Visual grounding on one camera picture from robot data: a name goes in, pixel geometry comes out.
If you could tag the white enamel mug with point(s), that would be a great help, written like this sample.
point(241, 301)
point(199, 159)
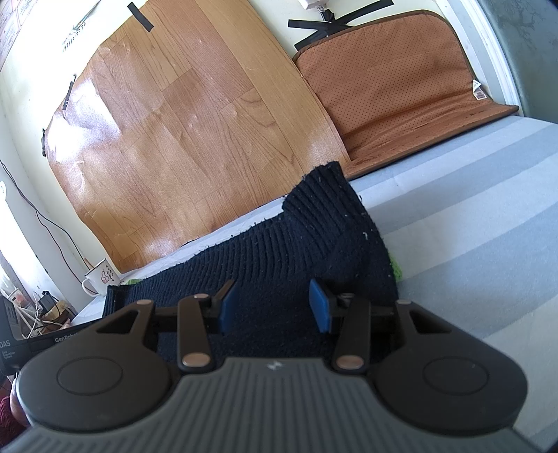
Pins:
point(102, 278)

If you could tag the dark red knit clothing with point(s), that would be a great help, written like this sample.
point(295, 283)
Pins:
point(8, 409)

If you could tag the white mat label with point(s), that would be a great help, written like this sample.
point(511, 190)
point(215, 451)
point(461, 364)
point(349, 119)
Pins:
point(478, 90)

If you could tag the black tape strip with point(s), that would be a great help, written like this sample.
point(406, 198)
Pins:
point(348, 24)
point(141, 16)
point(314, 25)
point(44, 141)
point(69, 92)

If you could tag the brown perforated cushion mat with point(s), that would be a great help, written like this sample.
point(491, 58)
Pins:
point(405, 87)

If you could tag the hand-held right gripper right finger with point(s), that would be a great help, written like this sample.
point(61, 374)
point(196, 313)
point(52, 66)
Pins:
point(319, 307)

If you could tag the grey striped bed sheet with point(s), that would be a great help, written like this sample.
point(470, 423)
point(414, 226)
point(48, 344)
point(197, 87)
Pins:
point(479, 217)

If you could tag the black power adapter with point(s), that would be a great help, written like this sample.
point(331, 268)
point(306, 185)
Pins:
point(48, 301)

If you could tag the wood-pattern vinyl sheet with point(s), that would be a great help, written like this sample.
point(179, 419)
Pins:
point(174, 139)

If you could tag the green white navy knit sweater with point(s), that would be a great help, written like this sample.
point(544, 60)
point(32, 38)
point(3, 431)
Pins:
point(283, 244)

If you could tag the white window frame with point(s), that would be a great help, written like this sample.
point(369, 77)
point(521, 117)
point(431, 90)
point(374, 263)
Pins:
point(492, 48)

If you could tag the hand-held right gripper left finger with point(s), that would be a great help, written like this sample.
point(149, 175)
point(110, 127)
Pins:
point(227, 309)

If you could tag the paper sheet on wall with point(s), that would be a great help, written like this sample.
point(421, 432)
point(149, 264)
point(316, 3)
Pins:
point(11, 26)

